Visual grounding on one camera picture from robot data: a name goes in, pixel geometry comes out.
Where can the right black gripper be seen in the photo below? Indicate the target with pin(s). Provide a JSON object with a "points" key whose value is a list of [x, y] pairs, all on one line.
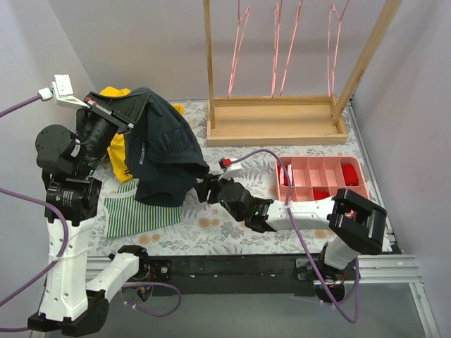
{"points": [[209, 188]]}

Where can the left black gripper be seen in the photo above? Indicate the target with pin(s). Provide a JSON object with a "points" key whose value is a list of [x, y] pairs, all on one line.
{"points": [[108, 111]]}

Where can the dark navy shorts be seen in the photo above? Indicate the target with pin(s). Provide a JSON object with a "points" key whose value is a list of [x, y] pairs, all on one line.
{"points": [[161, 151]]}

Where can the pink hanger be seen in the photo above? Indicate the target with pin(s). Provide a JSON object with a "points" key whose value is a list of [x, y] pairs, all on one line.
{"points": [[276, 41], [332, 51], [242, 19], [294, 34]]}

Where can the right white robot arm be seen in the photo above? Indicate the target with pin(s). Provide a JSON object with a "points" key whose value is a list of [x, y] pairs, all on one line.
{"points": [[358, 223]]}

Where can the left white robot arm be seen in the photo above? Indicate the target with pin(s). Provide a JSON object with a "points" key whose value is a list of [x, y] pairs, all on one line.
{"points": [[72, 304]]}

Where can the wooden hanger rack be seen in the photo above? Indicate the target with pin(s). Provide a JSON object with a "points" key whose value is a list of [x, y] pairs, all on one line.
{"points": [[284, 120]]}

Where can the yellow shirt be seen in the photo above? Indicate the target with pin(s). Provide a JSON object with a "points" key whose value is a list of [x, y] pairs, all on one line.
{"points": [[116, 150]]}

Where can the red white folded cloth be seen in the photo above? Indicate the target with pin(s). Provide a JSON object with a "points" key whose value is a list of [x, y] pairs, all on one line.
{"points": [[285, 174]]}

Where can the yellow plastic bin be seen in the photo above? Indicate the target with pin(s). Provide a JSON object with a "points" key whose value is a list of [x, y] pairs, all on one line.
{"points": [[179, 108]]}

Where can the green white striped cloth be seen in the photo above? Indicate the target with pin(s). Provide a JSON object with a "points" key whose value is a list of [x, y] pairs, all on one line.
{"points": [[125, 216]]}

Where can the red folded cloth middle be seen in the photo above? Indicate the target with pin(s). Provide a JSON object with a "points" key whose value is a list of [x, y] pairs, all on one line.
{"points": [[320, 194]]}

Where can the red folded cloth right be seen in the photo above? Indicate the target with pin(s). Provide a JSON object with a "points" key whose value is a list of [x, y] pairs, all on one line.
{"points": [[350, 175]]}

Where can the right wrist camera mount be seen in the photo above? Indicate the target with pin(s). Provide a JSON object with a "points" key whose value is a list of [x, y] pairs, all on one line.
{"points": [[230, 169]]}

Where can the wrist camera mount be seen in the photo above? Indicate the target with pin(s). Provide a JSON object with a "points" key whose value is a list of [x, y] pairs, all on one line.
{"points": [[230, 169], [61, 91]]}

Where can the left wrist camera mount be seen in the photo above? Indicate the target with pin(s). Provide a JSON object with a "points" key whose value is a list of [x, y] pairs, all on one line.
{"points": [[61, 91]]}

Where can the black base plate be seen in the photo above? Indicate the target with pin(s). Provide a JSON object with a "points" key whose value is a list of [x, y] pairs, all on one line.
{"points": [[235, 274]]}

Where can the aluminium frame rail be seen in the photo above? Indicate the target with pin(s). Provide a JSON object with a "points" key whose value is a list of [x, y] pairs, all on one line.
{"points": [[399, 269]]}

